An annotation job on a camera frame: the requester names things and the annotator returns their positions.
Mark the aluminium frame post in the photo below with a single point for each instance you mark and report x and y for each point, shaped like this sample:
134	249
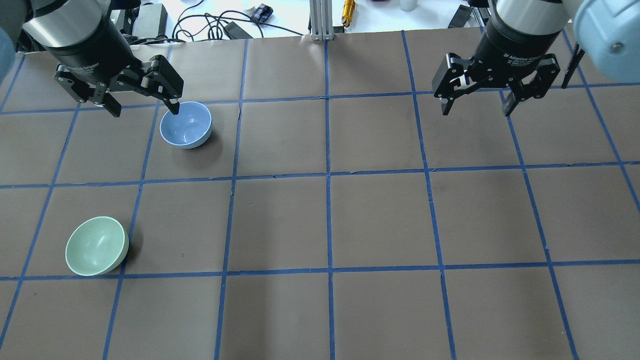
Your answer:
321	22

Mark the green bowl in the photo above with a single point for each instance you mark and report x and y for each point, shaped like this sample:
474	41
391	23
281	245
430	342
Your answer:
97	246

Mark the black power adapter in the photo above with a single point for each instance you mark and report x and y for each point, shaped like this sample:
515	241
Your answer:
234	32

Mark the blue bowl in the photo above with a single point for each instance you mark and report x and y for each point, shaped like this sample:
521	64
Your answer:
190	128

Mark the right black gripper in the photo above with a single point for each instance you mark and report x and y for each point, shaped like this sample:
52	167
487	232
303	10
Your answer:
515	47

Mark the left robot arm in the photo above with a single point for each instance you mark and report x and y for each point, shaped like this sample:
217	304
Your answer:
55	23

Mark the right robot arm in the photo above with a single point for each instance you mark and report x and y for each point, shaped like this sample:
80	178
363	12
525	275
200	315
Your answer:
607	31

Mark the yellow metal cylinder tool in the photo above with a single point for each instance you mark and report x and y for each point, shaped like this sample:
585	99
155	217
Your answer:
348	10

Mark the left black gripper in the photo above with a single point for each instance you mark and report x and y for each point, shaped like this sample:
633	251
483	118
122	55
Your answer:
92	52

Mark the brown paper table mat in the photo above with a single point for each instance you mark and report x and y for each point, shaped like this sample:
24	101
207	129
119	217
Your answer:
334	213

